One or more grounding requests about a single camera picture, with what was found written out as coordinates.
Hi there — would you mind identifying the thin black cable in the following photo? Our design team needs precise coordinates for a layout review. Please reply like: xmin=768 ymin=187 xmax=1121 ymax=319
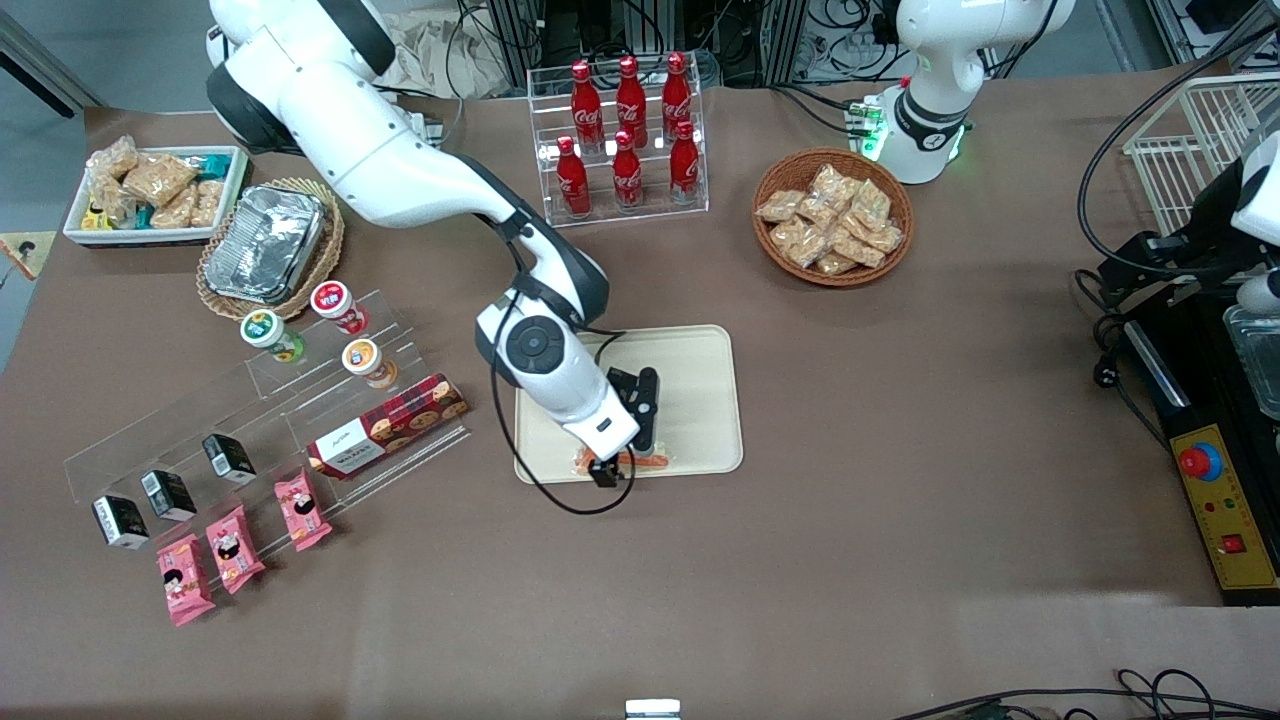
xmin=890 ymin=668 xmax=1280 ymax=720

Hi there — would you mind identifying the clear acrylic stepped stand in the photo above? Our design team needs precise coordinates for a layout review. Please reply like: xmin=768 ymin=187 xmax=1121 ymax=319
xmin=63 ymin=360 xmax=346 ymax=546
xmin=243 ymin=288 xmax=473 ymax=511

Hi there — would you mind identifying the red plaid cookie box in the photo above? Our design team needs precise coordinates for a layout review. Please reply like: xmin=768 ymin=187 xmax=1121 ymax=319
xmin=307 ymin=373 xmax=469 ymax=481

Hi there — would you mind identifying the pink snack packet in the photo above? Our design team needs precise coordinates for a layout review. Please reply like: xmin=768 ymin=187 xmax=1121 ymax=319
xmin=206 ymin=505 xmax=267 ymax=596
xmin=274 ymin=468 xmax=333 ymax=553
xmin=156 ymin=533 xmax=216 ymax=628

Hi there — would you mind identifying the tan cardboard piece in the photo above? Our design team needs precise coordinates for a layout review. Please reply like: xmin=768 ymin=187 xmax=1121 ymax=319
xmin=0 ymin=231 xmax=47 ymax=284

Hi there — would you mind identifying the triangle sandwich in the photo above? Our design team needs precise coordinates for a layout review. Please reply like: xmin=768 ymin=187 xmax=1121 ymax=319
xmin=573 ymin=447 xmax=671 ymax=478

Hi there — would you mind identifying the red lid cup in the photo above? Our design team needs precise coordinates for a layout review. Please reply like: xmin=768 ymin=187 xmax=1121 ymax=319
xmin=310 ymin=280 xmax=369 ymax=336

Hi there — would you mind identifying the beige cloth bag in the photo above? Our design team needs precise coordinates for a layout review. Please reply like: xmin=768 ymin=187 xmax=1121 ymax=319
xmin=385 ymin=12 xmax=511 ymax=101

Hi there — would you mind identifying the clear acrylic bottle rack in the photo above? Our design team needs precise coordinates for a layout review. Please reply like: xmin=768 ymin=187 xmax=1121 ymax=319
xmin=527 ymin=55 xmax=710 ymax=231

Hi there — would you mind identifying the black control box yellow panel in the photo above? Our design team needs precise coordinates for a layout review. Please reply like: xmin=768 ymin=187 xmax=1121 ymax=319
xmin=1125 ymin=292 xmax=1280 ymax=607

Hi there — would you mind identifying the orange lid cup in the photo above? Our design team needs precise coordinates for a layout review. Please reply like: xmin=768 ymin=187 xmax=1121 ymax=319
xmin=342 ymin=338 xmax=399 ymax=390

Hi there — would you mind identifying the beige plastic tray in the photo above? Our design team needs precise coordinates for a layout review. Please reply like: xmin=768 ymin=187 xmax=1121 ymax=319
xmin=513 ymin=324 xmax=745 ymax=486

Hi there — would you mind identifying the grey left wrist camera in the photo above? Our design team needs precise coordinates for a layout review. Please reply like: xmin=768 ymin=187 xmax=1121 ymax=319
xmin=1236 ymin=270 xmax=1280 ymax=314

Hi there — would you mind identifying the round brown wicker basket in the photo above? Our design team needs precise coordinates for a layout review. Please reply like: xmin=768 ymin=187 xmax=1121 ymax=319
xmin=752 ymin=148 xmax=915 ymax=289

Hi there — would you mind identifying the small black white box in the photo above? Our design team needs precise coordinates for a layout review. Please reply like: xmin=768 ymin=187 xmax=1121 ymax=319
xmin=91 ymin=495 xmax=151 ymax=551
xmin=140 ymin=469 xmax=198 ymax=522
xmin=202 ymin=433 xmax=257 ymax=486

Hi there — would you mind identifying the clear metal rimmed tray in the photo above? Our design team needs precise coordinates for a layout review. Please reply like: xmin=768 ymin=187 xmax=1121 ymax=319
xmin=1224 ymin=305 xmax=1280 ymax=421

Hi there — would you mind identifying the white rectangular bin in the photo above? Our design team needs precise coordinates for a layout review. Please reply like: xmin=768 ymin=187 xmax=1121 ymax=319
xmin=63 ymin=146 xmax=251 ymax=247

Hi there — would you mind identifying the green lid cup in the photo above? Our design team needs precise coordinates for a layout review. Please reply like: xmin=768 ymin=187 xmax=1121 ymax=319
xmin=240 ymin=310 xmax=305 ymax=364

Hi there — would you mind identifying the red cola bottle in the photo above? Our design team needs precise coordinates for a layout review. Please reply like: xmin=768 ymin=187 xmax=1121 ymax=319
xmin=668 ymin=120 xmax=702 ymax=205
xmin=615 ymin=55 xmax=648 ymax=149
xmin=570 ymin=60 xmax=605 ymax=153
xmin=556 ymin=136 xmax=592 ymax=218
xmin=611 ymin=130 xmax=645 ymax=212
xmin=661 ymin=52 xmax=693 ymax=141

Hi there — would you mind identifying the black cable with plug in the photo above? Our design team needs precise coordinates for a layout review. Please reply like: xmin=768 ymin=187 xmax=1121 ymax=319
xmin=1073 ymin=268 xmax=1173 ymax=453

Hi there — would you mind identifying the white wire basket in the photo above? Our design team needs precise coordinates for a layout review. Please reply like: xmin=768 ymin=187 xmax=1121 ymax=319
xmin=1123 ymin=72 xmax=1280 ymax=237

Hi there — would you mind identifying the white connector block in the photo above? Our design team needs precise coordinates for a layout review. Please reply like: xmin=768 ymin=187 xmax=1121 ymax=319
xmin=845 ymin=95 xmax=889 ymax=161

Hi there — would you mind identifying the oval tan wicker basket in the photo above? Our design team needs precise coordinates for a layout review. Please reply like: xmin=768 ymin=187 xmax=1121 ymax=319
xmin=196 ymin=178 xmax=346 ymax=321

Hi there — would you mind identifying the aluminium frame rack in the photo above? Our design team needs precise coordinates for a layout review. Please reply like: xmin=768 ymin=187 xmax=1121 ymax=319
xmin=487 ymin=0 xmax=807 ymax=87

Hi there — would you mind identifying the thick black cable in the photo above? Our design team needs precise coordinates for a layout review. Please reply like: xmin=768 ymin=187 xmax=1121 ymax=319
xmin=1077 ymin=25 xmax=1280 ymax=276

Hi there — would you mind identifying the silver foil container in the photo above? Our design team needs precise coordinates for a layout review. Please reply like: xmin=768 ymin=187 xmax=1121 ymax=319
xmin=203 ymin=185 xmax=331 ymax=306

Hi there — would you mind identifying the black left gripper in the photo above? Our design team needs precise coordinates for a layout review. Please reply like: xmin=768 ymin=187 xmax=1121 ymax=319
xmin=1099 ymin=160 xmax=1265 ymax=302

